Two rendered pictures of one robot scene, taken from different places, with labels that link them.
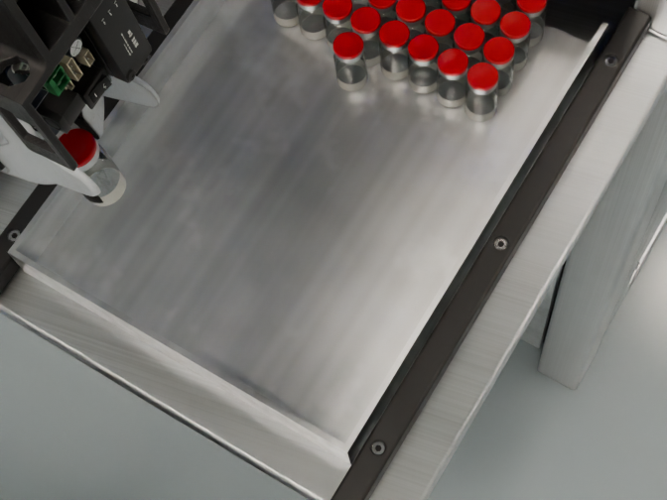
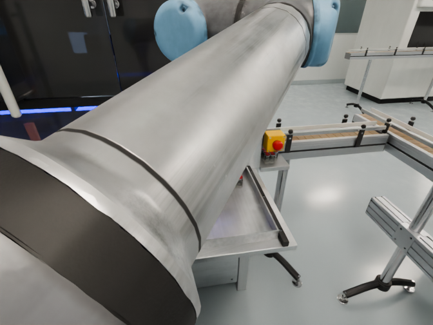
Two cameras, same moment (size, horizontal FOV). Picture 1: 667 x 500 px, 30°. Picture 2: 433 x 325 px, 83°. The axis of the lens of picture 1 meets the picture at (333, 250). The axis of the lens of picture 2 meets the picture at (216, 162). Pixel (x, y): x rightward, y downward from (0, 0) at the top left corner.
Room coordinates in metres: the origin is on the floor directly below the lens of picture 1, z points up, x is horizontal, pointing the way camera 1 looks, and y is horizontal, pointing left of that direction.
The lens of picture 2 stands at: (0.00, 0.51, 1.44)
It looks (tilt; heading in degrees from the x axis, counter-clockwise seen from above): 32 degrees down; 308
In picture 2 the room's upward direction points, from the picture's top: straight up
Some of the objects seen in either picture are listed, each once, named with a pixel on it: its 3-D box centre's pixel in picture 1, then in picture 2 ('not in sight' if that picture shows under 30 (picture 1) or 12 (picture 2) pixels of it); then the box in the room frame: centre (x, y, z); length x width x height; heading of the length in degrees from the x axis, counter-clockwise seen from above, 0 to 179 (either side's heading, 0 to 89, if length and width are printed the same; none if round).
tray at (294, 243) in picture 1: (315, 148); (223, 200); (0.38, 0.00, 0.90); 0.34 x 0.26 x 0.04; 137
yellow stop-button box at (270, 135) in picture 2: not in sight; (273, 140); (0.38, -0.34, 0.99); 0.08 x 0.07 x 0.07; 137
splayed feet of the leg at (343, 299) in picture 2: not in sight; (379, 287); (-0.23, -0.74, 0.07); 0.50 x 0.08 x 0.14; 47
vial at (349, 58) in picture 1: (349, 62); not in sight; (0.44, -0.04, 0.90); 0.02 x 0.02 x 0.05
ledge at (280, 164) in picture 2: not in sight; (269, 160); (0.40, -0.38, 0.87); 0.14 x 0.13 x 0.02; 137
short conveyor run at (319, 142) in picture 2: not in sight; (317, 137); (0.29, -0.65, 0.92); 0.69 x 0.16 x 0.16; 47
